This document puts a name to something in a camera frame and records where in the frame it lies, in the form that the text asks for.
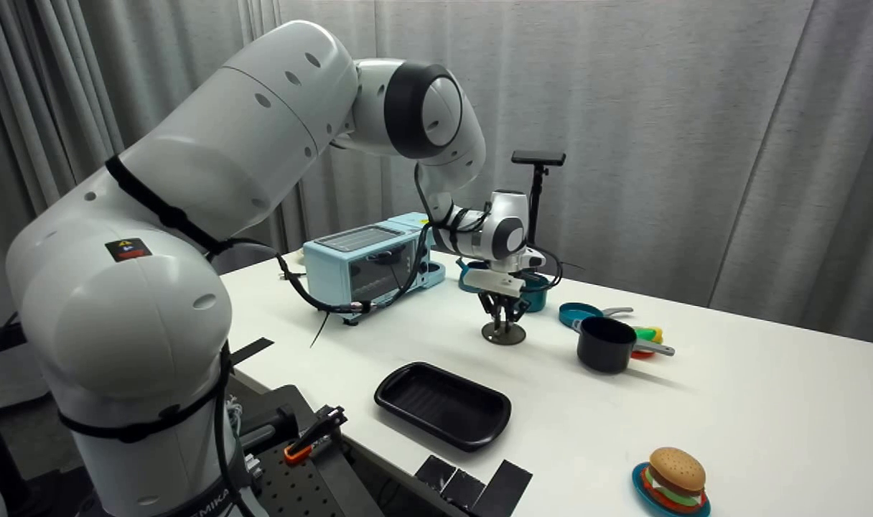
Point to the toy hamburger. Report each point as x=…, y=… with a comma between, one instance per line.
x=676, y=476

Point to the black robot mounting stand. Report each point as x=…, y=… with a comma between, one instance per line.
x=303, y=483

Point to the grey curtain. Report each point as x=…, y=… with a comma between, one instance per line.
x=695, y=144

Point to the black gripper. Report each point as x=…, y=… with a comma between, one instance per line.
x=501, y=299

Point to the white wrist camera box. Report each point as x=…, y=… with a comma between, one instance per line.
x=504, y=271

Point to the small teal plate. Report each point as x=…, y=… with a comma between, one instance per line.
x=637, y=483

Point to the red toy disc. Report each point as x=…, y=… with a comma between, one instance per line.
x=643, y=354

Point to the large teal toy pot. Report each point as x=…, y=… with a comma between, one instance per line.
x=538, y=298

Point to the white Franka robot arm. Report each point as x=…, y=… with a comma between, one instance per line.
x=216, y=192

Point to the grey metal pot lid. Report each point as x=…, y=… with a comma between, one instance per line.
x=504, y=334

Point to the black toy pot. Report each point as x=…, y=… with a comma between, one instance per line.
x=606, y=347

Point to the black camera tripod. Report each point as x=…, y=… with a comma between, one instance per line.
x=538, y=192

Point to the black ridged grill tray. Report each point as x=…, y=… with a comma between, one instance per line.
x=443, y=406

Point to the small teal toy saucepan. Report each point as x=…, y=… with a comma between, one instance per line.
x=580, y=314

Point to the black table edge bracket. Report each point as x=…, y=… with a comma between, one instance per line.
x=475, y=483
x=249, y=351

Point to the light blue toy oven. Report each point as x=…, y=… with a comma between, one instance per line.
x=360, y=259

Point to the green toy piece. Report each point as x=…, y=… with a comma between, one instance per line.
x=646, y=334

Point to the yellow toy piece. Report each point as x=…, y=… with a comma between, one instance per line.
x=659, y=338

